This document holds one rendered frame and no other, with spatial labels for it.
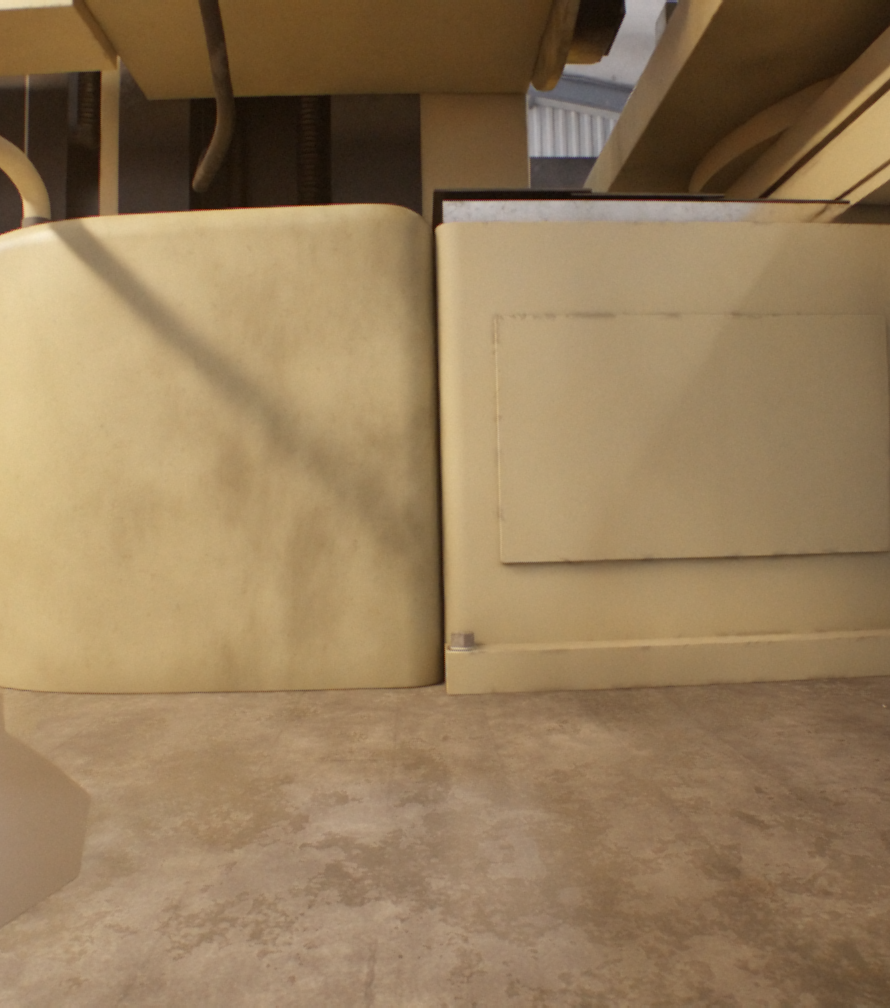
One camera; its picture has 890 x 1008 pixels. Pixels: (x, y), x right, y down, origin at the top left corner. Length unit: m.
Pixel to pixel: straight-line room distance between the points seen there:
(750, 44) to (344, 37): 0.70
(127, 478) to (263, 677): 0.29
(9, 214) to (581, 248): 1.24
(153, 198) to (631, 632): 1.26
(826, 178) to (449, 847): 1.01
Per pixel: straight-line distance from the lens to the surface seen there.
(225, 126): 1.38
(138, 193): 1.80
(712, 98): 1.44
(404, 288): 1.01
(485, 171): 1.73
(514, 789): 0.66
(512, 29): 1.61
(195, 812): 0.65
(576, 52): 1.60
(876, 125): 1.17
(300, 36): 1.62
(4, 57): 1.73
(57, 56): 1.69
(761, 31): 1.29
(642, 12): 14.45
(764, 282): 1.11
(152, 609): 1.04
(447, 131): 1.76
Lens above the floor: 0.22
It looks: level
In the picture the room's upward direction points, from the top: 1 degrees counter-clockwise
